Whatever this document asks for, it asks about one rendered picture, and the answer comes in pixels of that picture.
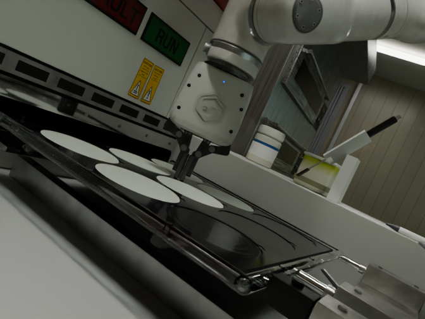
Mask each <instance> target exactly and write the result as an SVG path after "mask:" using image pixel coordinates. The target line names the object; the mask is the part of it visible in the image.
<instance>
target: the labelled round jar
mask: <svg viewBox="0 0 425 319"><path fill-rule="evenodd" d="M285 137H286V135H285V134H284V133H282V132H280V131H278V130H276V129H274V128H271V127H269V126H267V125H263V124H261V125H260V127H259V129H258V133H256V136H255V137H254V140H253V141H252V144H251V145H250V148H249V150H248V152H247V155H246V159H248V160H251V161H253V162H254V163H257V164H258V165H261V166H263V167H265V168H268V169H270V168H271V167H272V164H273V163H274V160H275V158H276V156H277V154H278V152H279V150H280V147H281V142H283V141H284V139H285Z"/></svg>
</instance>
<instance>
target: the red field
mask: <svg viewBox="0 0 425 319"><path fill-rule="evenodd" d="M90 1H92V2H93V3H94V4H96V5H98V6H99V7H100V8H102V9H103V10H104V11H106V12H107V13H109V14H110V15H111V16H113V17H115V18H116V19H117V20H119V21H120V22H121V23H123V24H124V25H126V26H127V27H128V28H130V29H132V30H133V31H134V32H136V30H137V28H138V25H139V23H140V21H141V19H142V16H143V14H144V12H145V8H144V7H142V6H141V5H140V4H139V3H138V2H136V1H135V0H90Z"/></svg>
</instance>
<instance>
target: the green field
mask: <svg viewBox="0 0 425 319"><path fill-rule="evenodd" d="M144 39H145V40H147V41H149V42H150V43H151V44H153V45H154V46H156V47H157V48H158V49H160V50H162V52H164V53H166V54H167V55H168V56H170V57H171V58H173V59H174V60H175V61H177V62H179V64H180V63H181V62H182V59H183V57H184V55H185V52H186V50H187V48H188V45H189V44H187V43H186V42H185V41H184V40H183V39H182V38H180V37H179V36H178V35H176V34H175V33H174V32H173V31H172V30H171V29H169V28H168V27H167V26H166V25H165V24H163V23H162V22H161V21H159V20H158V19H157V18H156V17H155V16H154V15H153V17H152V20H151V22H150V24H149V27H148V29H147V32H146V33H145V35H144Z"/></svg>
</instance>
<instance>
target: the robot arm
mask: <svg viewBox="0 0 425 319"><path fill-rule="evenodd" d="M378 39H395V40H398V41H400V42H404V43H409V44H420V43H425V0H229V1H228V4H227V5H226V8H225V10H224V12H223V15H222V17H221V19H220V21H219V23H218V26H217V27H216V30H215V32H214V35H213V37H212V39H211V41H210V44H208V43H206V44H205V45H204V47H203V51H204V52H205V53H206V55H207V61H205V62H202V61H199V62H198V63H197V64H196V66H195V67H194V69H193V70H192V72H191V73H190V75H189V76H188V79H187V80H186V82H185V84H184V86H183V87H182V89H181V91H180V93H179V95H178V97H177V99H176V101H175V103H174V105H173V107H172V110H171V113H170V115H169V118H168V119H167V121H166V122H165V123H164V127H165V128H166V129H167V130H168V131H170V132H171V133H172V134H173V135H175V136H176V139H177V141H178V144H179V147H180V153H179V155H178V157H177V159H176V161H175V164H174V166H173V168H172V170H174V171H176V172H175V174H174V177H175V178H178V177H180V178H179V179H180V180H182V181H184V179H185V177H186V176H188V177H190V176H191V174H192V172H193V170H194V168H195V166H196V164H197V162H198V159H199V158H201V157H203V156H207V155H209V154H212V153H213V154H219V155H223V156H227V155H229V153H230V148H231V144H232V142H233V141H234V139H235V137H236V135H237V133H238V130H239V128H240V126H241V124H242V121H243V118H244V116H245V113H246V111H247V108H248V106H249V103H250V99H251V96H252V91H253V88H254V87H253V86H252V85H251V84H250V81H254V80H255V79H256V77H257V74H258V73H259V70H260V68H261V66H262V63H263V61H264V59H265V57H266V55H267V53H268V51H269V50H270V48H271V47H272V46H273V45H274V44H282V45H317V44H339V43H341V42H347V41H368V40H378ZM176 125H177V126H179V127H181V128H184V129H185V130H184V133H183V131H182V130H180V129H179V128H178V127H177V126H176ZM193 134H196V135H199V136H201V137H203V138H204V139H203V140H202V142H201V144H200V145H199V147H198V148H197V150H196V151H194V152H193V153H192V155H189V151H190V148H189V146H190V142H191V140H192V136H193ZM211 142H214V143H216V144H219V145H221V146H214V145H210V143H211ZM184 166H185V167H184Z"/></svg>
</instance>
